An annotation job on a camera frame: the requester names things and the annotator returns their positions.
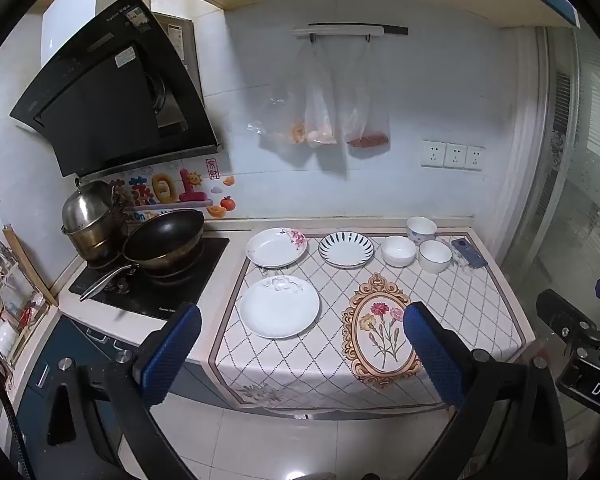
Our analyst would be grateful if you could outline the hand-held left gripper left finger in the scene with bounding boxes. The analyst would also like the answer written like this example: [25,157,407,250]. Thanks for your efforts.
[10,302,203,480]

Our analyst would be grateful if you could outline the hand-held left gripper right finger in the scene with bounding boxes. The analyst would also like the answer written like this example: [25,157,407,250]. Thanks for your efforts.
[402,301,571,480]

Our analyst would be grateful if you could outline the white bowl dark rim line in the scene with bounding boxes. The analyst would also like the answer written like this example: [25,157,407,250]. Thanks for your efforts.
[418,239,453,274]

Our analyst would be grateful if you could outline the white bowl blue flower print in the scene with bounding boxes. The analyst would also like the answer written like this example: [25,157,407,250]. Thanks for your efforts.
[406,216,438,245]

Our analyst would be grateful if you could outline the black glass cooktop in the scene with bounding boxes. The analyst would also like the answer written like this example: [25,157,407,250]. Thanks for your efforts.
[69,236,230,321]

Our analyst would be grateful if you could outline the blue lower cabinet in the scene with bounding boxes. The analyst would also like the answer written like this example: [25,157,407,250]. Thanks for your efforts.
[10,314,231,463]

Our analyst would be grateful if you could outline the blue smartphone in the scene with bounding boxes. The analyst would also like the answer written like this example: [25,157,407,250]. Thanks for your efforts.
[450,238,488,269]

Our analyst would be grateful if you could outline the frosted glass sliding door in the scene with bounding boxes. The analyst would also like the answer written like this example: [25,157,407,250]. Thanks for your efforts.
[500,25,600,411]

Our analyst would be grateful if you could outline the plain white bowl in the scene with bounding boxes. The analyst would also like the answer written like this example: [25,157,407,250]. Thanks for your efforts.
[380,235,417,267]

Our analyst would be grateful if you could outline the white plate grey flower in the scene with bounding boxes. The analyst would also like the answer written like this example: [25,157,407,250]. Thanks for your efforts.
[238,275,321,339]

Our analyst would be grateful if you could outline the black wok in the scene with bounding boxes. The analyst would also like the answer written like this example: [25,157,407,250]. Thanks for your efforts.
[122,208,206,272]

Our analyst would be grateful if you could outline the diamond pattern flower table mat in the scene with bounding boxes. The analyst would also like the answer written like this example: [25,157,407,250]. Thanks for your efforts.
[208,232,536,411]

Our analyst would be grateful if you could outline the white plate blue stripes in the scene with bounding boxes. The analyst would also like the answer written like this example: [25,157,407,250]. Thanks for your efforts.
[318,231,375,269]

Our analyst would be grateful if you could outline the white plate pink flower print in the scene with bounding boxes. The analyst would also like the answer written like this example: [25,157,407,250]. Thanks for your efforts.
[245,227,309,269]

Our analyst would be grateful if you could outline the wooden cutting board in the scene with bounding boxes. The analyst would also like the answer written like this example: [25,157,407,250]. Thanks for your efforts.
[2,227,60,307]

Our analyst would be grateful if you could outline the stainless steel steamer pot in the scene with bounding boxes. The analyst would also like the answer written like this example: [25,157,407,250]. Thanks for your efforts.
[61,178,129,264]

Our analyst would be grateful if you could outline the wooden spice rack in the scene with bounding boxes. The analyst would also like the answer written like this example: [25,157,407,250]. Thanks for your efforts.
[0,225,61,411]

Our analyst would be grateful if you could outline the clear bag red contents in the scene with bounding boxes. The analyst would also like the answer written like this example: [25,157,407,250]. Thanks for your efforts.
[341,39,391,150]

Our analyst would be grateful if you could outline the clear bag orange contents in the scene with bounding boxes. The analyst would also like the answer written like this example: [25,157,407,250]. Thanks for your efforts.
[246,85,307,147]

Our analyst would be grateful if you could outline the black range hood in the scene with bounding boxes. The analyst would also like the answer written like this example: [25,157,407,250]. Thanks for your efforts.
[9,0,223,178]

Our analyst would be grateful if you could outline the clear bag peach contents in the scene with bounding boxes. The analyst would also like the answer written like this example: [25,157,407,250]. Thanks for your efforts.
[303,39,339,149]

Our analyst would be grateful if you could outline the frying pan with steel handle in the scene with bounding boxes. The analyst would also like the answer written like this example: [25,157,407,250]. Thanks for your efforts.
[79,250,201,303]

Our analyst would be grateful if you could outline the colourful wall stickers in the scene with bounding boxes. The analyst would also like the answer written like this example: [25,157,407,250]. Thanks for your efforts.
[107,157,237,221]

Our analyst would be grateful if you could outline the white wall hook rail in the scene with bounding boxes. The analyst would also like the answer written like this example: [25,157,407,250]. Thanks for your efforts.
[293,23,409,40]

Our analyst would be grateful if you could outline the white hood duct cover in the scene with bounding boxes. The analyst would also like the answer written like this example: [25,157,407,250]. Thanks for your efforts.
[41,0,153,68]

